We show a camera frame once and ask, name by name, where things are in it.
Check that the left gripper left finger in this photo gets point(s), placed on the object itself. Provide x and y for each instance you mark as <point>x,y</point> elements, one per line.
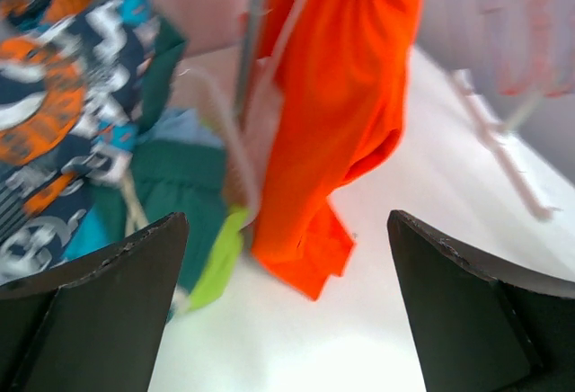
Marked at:
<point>96,323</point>

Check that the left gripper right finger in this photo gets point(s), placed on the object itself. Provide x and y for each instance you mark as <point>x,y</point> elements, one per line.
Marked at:
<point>479,322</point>

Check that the lime green shorts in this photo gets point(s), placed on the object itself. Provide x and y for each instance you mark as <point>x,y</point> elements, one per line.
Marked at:
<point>222,259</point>

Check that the teal green shorts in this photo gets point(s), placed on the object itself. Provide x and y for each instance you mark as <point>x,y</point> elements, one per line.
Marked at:
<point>175,177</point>

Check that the light blue shorts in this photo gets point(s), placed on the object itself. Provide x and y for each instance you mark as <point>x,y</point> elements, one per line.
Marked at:
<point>183,126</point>

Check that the patterned navy white shorts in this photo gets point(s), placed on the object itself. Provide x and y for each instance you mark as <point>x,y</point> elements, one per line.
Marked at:
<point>71,81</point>

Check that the orange shorts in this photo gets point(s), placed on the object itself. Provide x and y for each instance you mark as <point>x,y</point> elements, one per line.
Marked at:
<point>327,108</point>

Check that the silver clothes rack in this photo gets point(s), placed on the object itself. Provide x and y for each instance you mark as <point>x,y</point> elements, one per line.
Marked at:
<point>498,136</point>

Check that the white plastic basket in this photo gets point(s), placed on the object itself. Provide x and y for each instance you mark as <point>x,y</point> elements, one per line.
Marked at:
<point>194,87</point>

